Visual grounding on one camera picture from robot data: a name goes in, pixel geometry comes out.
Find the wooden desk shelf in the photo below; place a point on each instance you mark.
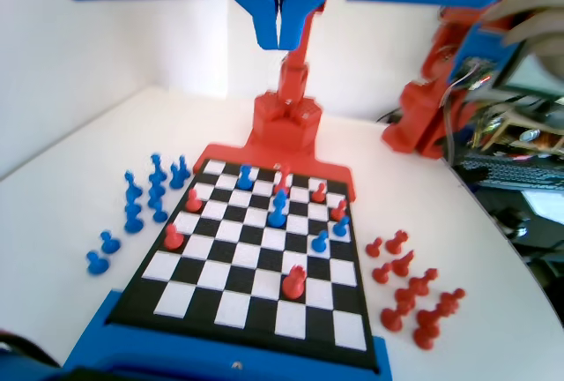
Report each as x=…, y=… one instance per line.
x=502, y=125

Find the black computer monitor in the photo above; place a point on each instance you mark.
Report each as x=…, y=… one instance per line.
x=529, y=74

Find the tall blue king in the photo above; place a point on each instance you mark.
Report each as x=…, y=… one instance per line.
x=276, y=218

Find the red king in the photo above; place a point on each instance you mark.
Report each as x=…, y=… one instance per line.
x=282, y=182

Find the black and white chessboard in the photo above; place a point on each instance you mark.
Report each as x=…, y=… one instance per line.
x=229, y=266

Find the black computer keyboard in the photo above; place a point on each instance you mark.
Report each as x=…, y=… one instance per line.
x=506, y=171

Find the black rounded robot part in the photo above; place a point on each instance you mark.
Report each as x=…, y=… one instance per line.
x=17, y=354

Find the blue controller board holder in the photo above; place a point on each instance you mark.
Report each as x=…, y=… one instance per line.
x=476, y=41

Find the black computer mouse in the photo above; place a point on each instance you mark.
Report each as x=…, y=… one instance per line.
x=514, y=227

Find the round metal tin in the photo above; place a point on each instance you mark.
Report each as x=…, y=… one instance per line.
x=529, y=136

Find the green controller circuit board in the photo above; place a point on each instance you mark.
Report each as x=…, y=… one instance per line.
x=473, y=73

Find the red robot arm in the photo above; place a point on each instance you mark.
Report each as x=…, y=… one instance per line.
x=291, y=76

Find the blue chess queen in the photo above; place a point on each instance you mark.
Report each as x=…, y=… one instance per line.
x=156, y=167

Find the red queen front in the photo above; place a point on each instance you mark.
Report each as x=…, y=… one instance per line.
x=294, y=287

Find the white paper sheet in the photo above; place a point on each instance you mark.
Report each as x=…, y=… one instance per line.
x=544, y=204

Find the person's hand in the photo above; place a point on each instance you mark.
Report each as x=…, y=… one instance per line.
x=542, y=6

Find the red chess pawn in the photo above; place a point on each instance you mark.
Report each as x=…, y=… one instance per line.
x=338, y=213
x=404, y=299
x=373, y=249
x=318, y=194
x=391, y=319
x=172, y=241
x=382, y=275
x=192, y=203

